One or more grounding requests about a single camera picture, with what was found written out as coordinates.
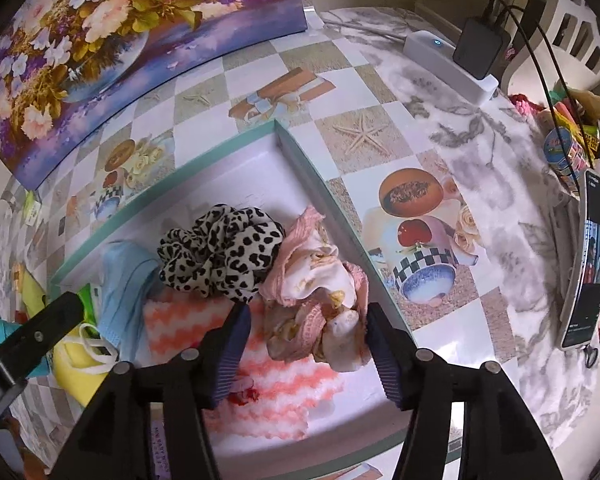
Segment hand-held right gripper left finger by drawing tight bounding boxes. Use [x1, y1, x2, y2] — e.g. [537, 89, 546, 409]
[72, 302, 253, 480]

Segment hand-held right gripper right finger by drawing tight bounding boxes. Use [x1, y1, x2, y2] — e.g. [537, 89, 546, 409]
[365, 302, 563, 480]

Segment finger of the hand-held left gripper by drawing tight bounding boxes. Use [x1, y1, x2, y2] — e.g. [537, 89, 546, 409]
[0, 291, 87, 378]

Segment orange white striped fluffy cloth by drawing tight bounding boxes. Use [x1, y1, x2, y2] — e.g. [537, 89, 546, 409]
[142, 297, 346, 441]

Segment pink floral scrunchie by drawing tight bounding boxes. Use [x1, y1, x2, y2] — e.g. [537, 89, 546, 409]
[257, 206, 373, 373]

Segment white tray with teal rim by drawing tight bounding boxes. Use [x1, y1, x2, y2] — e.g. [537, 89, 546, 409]
[50, 119, 416, 480]

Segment yellow green cloth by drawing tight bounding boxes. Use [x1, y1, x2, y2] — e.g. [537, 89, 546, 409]
[19, 264, 49, 312]

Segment teal packet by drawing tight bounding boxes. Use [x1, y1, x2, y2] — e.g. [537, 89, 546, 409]
[0, 317, 48, 380]

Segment yellow face mask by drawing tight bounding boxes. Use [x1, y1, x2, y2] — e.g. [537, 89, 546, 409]
[52, 324, 122, 408]

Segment blue face mask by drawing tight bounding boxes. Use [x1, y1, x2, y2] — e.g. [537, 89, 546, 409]
[97, 241, 163, 361]

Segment leopard print scrunchie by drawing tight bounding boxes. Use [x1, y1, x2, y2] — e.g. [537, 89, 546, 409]
[157, 203, 286, 303]

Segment small green white packet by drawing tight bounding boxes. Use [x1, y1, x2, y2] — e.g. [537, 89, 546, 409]
[22, 190, 42, 224]

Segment grey floral tablecloth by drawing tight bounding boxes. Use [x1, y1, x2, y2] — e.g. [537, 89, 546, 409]
[320, 7, 600, 461]

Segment smartphone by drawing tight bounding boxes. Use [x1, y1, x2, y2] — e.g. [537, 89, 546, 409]
[560, 169, 600, 351]

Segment checkered printed tablecloth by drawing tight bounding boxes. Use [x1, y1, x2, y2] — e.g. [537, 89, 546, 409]
[0, 35, 546, 480]

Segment colourful tape roll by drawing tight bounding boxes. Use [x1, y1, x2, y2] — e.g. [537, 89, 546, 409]
[542, 127, 588, 193]

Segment pink crochet item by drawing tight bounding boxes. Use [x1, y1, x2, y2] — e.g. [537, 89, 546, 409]
[509, 92, 547, 117]

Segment floral painting canvas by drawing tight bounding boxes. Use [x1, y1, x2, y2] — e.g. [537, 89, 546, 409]
[0, 0, 313, 191]

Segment white power strip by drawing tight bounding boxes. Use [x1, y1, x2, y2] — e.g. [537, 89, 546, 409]
[402, 30, 501, 107]

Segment black charger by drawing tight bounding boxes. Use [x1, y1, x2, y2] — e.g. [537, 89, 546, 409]
[452, 16, 512, 81]

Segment white lattice chair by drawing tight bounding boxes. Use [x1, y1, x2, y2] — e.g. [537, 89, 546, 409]
[500, 0, 600, 91]

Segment small red hair tie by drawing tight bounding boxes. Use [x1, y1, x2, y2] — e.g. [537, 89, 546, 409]
[230, 384, 259, 407]

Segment black cable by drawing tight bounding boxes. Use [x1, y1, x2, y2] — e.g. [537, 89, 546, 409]
[497, 12, 598, 166]
[482, 0, 583, 196]

